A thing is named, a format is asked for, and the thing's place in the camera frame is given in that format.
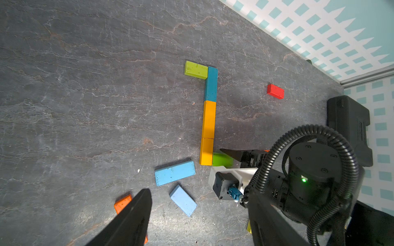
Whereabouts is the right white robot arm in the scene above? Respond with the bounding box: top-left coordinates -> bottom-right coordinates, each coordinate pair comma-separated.
210,125 -> 394,246

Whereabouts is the red short block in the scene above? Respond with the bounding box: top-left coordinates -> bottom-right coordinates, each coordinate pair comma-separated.
267,84 -> 284,99

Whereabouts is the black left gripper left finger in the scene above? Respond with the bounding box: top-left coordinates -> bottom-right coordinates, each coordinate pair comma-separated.
87,189 -> 152,246

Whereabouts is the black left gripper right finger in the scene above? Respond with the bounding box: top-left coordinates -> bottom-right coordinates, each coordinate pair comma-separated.
248,192 -> 309,246

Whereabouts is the yellow-orange short block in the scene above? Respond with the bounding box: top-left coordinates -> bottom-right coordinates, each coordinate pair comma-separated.
199,138 -> 214,166

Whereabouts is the lime green short block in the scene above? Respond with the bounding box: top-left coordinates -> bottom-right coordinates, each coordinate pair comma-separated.
184,60 -> 208,80

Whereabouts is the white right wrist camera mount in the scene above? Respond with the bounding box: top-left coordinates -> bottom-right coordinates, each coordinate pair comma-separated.
208,166 -> 257,202

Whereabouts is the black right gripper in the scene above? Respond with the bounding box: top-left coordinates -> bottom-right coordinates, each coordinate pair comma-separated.
220,149 -> 269,168

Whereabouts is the teal long block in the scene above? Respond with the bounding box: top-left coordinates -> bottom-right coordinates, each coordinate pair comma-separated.
204,67 -> 218,102

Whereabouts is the light blue short block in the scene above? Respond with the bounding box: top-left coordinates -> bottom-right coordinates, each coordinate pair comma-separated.
170,185 -> 197,217

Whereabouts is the black plastic tool case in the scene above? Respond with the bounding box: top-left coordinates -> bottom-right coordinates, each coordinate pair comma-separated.
327,95 -> 373,167

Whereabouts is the orange long block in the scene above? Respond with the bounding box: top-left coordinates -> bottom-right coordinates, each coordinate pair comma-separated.
114,194 -> 151,246

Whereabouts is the yellow long block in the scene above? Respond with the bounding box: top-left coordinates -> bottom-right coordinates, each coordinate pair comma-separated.
247,221 -> 252,234

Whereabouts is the light blue long block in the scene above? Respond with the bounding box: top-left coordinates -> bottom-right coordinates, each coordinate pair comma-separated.
155,161 -> 196,187

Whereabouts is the yellow-orange long block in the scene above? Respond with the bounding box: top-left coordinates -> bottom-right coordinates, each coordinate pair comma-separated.
202,100 -> 216,139

